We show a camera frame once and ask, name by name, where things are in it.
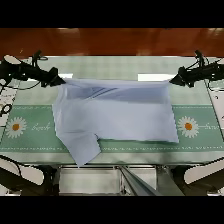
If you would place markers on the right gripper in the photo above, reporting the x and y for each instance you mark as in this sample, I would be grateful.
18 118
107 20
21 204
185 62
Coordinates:
185 77

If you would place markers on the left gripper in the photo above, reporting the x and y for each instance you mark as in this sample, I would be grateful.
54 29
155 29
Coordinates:
51 78

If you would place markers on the light blue T-shirt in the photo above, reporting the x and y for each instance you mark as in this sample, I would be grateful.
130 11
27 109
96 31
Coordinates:
116 116

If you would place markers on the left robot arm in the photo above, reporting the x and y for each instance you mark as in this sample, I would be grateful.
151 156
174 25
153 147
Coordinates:
20 70

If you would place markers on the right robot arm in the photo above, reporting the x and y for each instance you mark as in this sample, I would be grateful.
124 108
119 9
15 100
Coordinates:
213 71

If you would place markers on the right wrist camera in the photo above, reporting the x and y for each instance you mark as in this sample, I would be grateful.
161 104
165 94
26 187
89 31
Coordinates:
200 58

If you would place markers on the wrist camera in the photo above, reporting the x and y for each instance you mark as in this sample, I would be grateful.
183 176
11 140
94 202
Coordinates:
37 58
200 58

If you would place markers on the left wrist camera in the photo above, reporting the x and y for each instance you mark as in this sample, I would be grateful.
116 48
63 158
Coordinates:
37 58

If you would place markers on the silver frame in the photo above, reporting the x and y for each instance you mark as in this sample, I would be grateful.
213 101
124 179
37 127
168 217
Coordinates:
140 186

